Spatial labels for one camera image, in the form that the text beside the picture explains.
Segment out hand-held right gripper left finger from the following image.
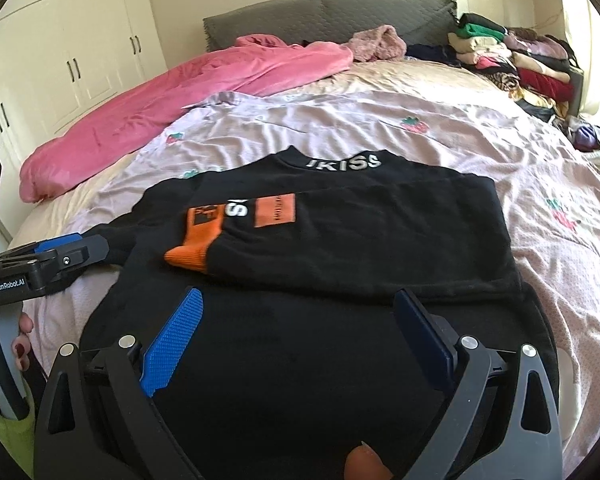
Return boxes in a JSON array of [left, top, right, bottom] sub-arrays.
[[32, 286, 206, 480]]

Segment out pink blanket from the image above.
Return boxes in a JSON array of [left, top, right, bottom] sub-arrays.
[[19, 34, 355, 204]]

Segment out dark navy garment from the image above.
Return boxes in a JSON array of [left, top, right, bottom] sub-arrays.
[[405, 43, 463, 67]]

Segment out cream wardrobe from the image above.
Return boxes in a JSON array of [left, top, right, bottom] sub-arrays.
[[0, 0, 153, 161]]

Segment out lilac strawberry-print quilt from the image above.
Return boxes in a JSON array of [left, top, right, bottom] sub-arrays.
[[22, 89, 600, 461]]

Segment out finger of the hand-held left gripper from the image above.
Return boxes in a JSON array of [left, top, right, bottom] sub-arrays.
[[55, 236, 129, 286], [32, 233, 87, 256]]

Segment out pile of folded clothes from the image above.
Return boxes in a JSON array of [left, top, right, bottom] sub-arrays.
[[447, 12, 586, 117]]

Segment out black sweater with orange cuffs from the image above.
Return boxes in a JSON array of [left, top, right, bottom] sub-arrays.
[[77, 146, 561, 480]]

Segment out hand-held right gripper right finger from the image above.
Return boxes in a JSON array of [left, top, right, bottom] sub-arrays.
[[394, 288, 564, 480]]

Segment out grey quilted headboard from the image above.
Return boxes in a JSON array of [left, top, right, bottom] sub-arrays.
[[202, 0, 462, 53]]

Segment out pink fuzzy garment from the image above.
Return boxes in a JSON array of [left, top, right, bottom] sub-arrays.
[[349, 24, 408, 63]]

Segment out person's left forearm green sleeve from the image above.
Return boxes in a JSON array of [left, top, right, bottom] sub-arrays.
[[0, 400, 37, 478]]

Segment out person's left hand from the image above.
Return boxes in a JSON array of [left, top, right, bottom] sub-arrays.
[[0, 312, 35, 403]]

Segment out purple clothes heap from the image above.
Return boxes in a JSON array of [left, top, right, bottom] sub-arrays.
[[562, 115, 600, 168]]

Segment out white curtain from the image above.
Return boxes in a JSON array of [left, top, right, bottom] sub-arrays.
[[555, 0, 600, 126]]

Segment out person's right hand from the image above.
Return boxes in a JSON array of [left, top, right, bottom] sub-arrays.
[[344, 441, 395, 480]]

